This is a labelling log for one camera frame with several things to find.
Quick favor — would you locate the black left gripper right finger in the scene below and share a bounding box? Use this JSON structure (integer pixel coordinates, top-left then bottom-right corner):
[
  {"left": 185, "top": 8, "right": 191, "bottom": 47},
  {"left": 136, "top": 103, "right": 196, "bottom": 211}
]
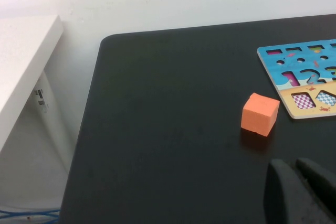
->
[{"left": 296, "top": 157, "right": 336, "bottom": 216}]

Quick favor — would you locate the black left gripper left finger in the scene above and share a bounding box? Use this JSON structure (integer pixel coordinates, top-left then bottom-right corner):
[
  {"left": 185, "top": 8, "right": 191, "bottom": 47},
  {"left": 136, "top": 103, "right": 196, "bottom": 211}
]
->
[{"left": 263, "top": 158, "right": 336, "bottom": 224}]

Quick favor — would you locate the orange foam cube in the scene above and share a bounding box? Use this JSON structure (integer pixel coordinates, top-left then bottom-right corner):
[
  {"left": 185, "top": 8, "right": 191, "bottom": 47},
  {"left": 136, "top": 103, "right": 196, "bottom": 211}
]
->
[{"left": 240, "top": 92, "right": 281, "bottom": 137}]

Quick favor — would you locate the white side table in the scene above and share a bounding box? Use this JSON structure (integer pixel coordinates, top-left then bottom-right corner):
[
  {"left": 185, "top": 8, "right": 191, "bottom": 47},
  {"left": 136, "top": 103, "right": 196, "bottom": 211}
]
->
[{"left": 0, "top": 15, "right": 79, "bottom": 209}]

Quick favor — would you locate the blue cable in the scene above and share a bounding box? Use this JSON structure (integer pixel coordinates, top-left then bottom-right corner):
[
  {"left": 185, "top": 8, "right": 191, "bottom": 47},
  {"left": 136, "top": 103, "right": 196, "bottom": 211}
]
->
[{"left": 0, "top": 207, "right": 62, "bottom": 220}]

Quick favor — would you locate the label sticker on table leg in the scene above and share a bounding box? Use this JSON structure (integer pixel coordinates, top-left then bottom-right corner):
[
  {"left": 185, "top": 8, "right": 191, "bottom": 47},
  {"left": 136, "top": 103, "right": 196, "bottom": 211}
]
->
[{"left": 33, "top": 89, "right": 50, "bottom": 114}]

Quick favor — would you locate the colourful wooden number puzzle board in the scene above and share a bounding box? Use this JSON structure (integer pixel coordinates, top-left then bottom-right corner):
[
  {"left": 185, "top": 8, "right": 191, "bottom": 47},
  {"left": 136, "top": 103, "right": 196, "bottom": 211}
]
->
[{"left": 256, "top": 39, "right": 336, "bottom": 120}]

